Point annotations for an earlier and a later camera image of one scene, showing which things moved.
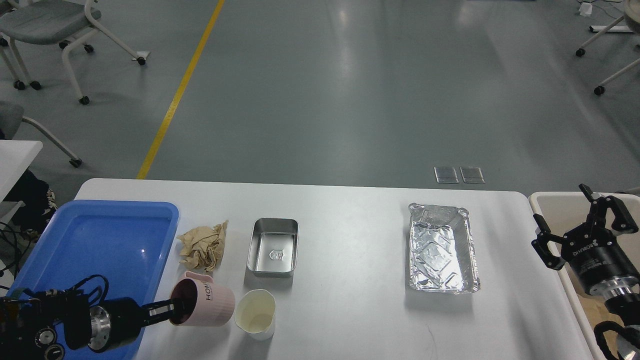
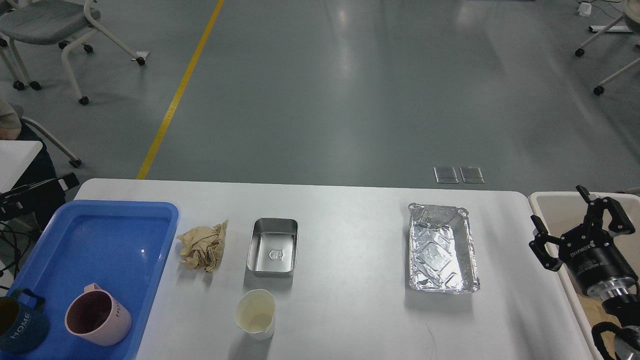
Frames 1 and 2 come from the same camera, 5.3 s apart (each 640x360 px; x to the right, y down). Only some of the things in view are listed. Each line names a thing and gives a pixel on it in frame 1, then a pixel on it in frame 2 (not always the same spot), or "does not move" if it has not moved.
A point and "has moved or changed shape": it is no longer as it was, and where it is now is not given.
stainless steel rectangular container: x=273 y=247 does not move
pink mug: x=199 y=302 has moved or changed shape
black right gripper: x=592 y=252 does not move
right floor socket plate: x=471 y=175 does not move
